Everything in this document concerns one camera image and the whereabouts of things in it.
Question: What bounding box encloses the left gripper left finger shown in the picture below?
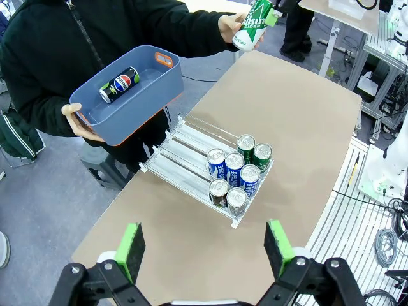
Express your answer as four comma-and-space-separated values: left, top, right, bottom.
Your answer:
47, 222, 150, 306

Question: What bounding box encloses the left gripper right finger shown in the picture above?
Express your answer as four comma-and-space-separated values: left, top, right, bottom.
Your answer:
254, 219, 367, 306

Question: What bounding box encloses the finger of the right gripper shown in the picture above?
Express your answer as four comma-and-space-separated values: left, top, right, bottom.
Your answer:
266, 8, 279, 28

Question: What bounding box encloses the green Chilsung Cider can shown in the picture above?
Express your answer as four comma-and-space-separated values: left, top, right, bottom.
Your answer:
237, 134, 256, 160
231, 0, 275, 52
252, 142, 273, 175

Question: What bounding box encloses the blue Pocari Sweat can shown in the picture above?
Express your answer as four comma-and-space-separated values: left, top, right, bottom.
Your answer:
206, 148, 228, 181
238, 164, 261, 198
224, 152, 245, 188

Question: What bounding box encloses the blue-grey bin with orange trim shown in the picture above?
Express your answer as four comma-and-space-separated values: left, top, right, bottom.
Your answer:
69, 44, 185, 147

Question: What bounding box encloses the black Pepsi beverage can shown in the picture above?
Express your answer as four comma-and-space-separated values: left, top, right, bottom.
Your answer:
98, 66, 141, 105
208, 178, 230, 208
226, 187, 249, 217

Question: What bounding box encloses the person's left forearm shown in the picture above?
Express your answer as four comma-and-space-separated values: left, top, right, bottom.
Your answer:
165, 9, 237, 58

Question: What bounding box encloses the person's right forearm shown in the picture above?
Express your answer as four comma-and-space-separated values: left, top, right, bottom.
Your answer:
12, 79, 80, 138

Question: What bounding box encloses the white can dispenser rack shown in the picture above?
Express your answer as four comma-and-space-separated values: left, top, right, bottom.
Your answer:
139, 115, 275, 229

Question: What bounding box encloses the person's left hand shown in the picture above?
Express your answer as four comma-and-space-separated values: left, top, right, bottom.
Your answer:
218, 11, 246, 44

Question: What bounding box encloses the person's right hand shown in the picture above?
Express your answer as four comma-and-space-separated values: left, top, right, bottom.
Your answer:
61, 102, 106, 143

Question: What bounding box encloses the bystander in black trousers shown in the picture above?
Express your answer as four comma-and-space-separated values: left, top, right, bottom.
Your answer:
279, 0, 316, 63

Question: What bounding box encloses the wooden desk with white leg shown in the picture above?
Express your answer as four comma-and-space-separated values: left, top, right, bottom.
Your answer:
298, 0, 380, 77

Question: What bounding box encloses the white slatted robot mounting platform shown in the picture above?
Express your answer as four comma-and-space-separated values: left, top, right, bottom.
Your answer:
298, 136, 408, 306

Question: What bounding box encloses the small white box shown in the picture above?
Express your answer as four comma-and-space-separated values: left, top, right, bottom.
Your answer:
356, 71, 379, 98

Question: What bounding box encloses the black plastic stool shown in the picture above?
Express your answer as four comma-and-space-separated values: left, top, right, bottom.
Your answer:
79, 143, 135, 191

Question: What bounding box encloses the yellow pen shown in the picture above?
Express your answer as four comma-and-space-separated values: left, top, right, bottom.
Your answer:
347, 152, 361, 186

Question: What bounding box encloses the dark green striped jacket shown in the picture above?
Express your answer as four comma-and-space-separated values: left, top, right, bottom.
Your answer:
0, 110, 47, 162

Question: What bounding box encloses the person in black jacket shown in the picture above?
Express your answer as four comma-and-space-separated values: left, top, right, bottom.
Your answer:
0, 0, 243, 175

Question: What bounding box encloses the grey coiled cable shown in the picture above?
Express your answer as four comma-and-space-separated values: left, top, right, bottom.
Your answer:
375, 228, 401, 268

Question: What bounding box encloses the black metal bracket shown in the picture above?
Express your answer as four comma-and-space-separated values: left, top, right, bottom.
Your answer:
384, 269, 408, 289

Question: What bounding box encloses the thin black floor cable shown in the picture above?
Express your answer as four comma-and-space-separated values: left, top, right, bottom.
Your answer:
181, 73, 221, 83

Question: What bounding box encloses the black cable bundle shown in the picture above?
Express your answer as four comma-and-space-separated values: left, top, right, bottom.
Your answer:
390, 197, 408, 243

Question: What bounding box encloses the aluminium frame equipment rack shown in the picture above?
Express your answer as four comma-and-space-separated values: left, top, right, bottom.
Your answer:
347, 9, 408, 141

